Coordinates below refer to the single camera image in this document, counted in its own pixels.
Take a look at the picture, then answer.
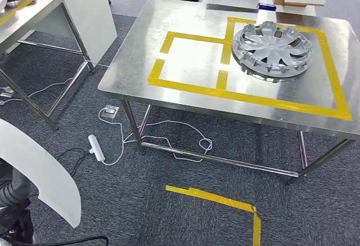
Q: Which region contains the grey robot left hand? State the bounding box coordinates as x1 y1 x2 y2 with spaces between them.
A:
0 160 32 202

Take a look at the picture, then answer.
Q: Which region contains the white curved plastic part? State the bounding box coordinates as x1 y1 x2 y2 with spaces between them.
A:
0 119 82 229

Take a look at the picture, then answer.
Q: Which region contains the stainless steel workbench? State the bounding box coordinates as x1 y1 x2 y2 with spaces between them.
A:
97 0 360 186

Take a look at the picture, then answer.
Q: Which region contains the yellow workbench tape marking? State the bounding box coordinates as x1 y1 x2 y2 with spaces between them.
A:
146 16 352 122

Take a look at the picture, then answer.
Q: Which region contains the steel floor socket plate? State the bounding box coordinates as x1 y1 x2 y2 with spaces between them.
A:
0 86 14 106
100 105 120 119

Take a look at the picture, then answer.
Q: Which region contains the white power strip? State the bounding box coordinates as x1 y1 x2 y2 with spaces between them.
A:
88 133 106 164

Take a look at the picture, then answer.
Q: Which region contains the stainless steel table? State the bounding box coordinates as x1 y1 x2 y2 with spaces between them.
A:
0 0 96 131

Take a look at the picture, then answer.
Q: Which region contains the grey plastic hubcap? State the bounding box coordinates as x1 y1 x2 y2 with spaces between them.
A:
231 21 314 84

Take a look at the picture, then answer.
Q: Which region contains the blue cylinder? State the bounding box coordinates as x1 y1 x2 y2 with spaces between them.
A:
257 2 277 12

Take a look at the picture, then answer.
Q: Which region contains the black floor cable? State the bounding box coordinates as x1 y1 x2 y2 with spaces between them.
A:
56 146 93 178

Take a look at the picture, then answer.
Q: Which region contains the thin white floor cable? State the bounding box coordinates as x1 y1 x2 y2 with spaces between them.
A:
0 60 111 106

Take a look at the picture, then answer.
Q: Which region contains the looped white cable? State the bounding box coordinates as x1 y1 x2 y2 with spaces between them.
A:
97 107 214 167

